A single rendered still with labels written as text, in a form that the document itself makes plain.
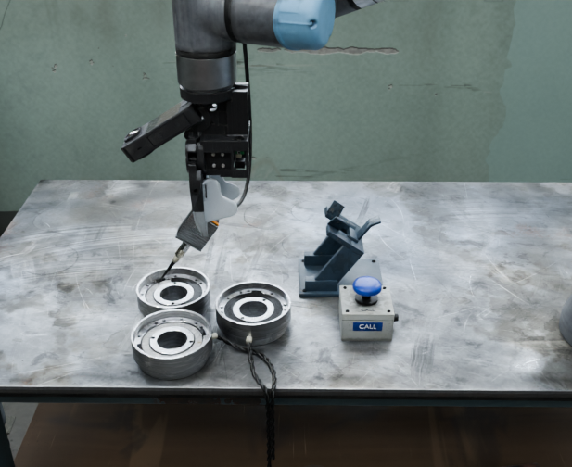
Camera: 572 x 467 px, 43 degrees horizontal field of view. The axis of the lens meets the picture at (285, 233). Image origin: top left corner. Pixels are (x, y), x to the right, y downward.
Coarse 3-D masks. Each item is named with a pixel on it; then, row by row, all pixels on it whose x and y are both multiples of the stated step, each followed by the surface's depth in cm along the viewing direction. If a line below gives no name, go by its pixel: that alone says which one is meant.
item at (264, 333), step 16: (240, 288) 106; (256, 288) 106; (272, 288) 106; (224, 304) 103; (240, 304) 103; (256, 304) 104; (272, 304) 103; (288, 304) 101; (224, 320) 99; (256, 320) 100; (272, 320) 98; (288, 320) 101; (240, 336) 98; (256, 336) 98; (272, 336) 99
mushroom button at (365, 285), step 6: (366, 276) 101; (354, 282) 100; (360, 282) 100; (366, 282) 100; (372, 282) 100; (378, 282) 100; (354, 288) 100; (360, 288) 99; (366, 288) 99; (372, 288) 99; (378, 288) 99; (360, 294) 99; (366, 294) 99; (372, 294) 99
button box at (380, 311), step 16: (384, 288) 104; (352, 304) 101; (368, 304) 100; (384, 304) 101; (352, 320) 99; (368, 320) 99; (384, 320) 99; (352, 336) 100; (368, 336) 100; (384, 336) 100
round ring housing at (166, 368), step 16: (144, 320) 98; (160, 320) 100; (176, 320) 100; (192, 320) 100; (160, 336) 97; (176, 336) 99; (192, 336) 97; (208, 336) 95; (144, 352) 92; (160, 352) 94; (176, 352) 94; (192, 352) 92; (208, 352) 95; (144, 368) 93; (160, 368) 92; (176, 368) 92; (192, 368) 93
